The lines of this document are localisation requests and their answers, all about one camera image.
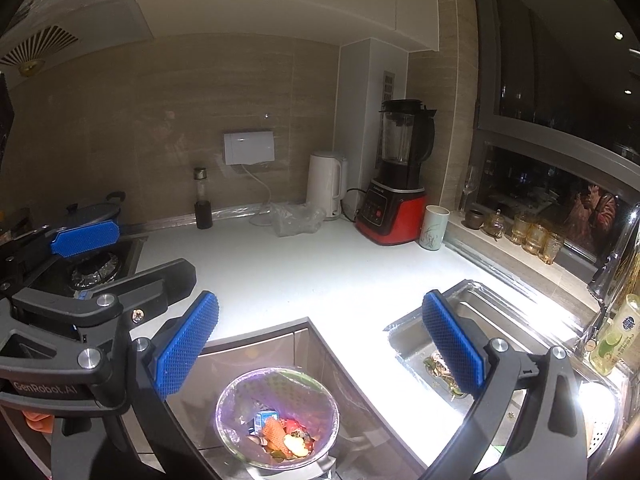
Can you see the window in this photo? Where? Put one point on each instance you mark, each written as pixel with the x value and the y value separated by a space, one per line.
pixel 550 85

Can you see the white electric kettle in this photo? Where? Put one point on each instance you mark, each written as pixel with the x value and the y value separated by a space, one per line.
pixel 325 190

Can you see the white wall outlet box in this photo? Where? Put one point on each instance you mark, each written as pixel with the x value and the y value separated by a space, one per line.
pixel 250 147

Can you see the trash bin with purple bag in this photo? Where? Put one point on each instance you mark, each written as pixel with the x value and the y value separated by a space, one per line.
pixel 310 400

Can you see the stainless steel sink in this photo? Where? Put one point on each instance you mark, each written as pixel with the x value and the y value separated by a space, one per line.
pixel 480 310

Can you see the wine glass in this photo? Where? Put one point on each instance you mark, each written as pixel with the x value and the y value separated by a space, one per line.
pixel 470 180

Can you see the red and black blender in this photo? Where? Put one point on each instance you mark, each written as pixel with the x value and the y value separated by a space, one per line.
pixel 395 215

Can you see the wall vent grille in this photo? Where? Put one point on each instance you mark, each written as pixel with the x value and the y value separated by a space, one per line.
pixel 389 85

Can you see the clear plastic bag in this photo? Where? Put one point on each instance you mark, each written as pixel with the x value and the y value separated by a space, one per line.
pixel 295 220

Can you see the glass bottle with dark liquid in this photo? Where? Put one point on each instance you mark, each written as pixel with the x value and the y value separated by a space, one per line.
pixel 203 215

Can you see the blue and white milk carton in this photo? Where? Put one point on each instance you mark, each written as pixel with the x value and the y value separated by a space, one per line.
pixel 265 420

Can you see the amber glass cup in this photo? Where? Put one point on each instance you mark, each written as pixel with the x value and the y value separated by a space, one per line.
pixel 535 240
pixel 552 250
pixel 520 230

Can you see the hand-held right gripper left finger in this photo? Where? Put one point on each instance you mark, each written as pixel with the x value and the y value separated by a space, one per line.
pixel 187 340

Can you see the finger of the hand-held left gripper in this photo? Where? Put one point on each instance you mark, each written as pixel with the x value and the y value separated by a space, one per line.
pixel 150 285
pixel 85 237

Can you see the black wok with lid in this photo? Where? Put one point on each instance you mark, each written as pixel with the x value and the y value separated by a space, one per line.
pixel 95 210

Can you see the white cup with plant print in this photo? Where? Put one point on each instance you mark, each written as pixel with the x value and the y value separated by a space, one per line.
pixel 432 230

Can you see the range hood with fan pattern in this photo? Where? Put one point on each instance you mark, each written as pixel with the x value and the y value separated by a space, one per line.
pixel 50 45

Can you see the curled orange foam fruit net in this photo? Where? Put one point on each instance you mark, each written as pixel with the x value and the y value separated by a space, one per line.
pixel 275 432

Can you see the steel drain basket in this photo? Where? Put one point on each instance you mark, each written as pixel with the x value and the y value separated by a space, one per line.
pixel 600 430

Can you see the food container with leftovers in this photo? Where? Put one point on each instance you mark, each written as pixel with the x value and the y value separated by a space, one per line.
pixel 434 362

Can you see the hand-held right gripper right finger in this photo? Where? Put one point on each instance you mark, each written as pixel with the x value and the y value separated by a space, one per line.
pixel 452 345

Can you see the gas stove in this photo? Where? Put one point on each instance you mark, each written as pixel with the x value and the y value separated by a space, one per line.
pixel 100 265

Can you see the dish soap bottle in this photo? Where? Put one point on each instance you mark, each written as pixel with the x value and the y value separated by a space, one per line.
pixel 612 345

